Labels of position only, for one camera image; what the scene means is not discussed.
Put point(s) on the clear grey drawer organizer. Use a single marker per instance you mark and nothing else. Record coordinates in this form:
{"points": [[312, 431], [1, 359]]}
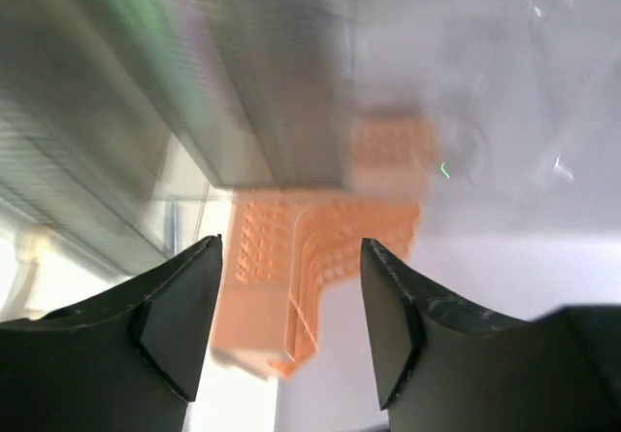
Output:
{"points": [[262, 95]]}

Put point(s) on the clear mesh zipper pouch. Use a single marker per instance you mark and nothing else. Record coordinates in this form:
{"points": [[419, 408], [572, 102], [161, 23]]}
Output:
{"points": [[30, 245]]}

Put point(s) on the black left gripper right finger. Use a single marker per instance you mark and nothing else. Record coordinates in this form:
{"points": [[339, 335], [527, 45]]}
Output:
{"points": [[445, 363]]}

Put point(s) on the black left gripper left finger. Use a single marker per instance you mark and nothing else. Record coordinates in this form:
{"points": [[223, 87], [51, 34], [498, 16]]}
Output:
{"points": [[127, 359]]}

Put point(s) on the orange file rack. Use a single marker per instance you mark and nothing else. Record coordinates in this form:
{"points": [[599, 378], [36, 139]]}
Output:
{"points": [[286, 247]]}

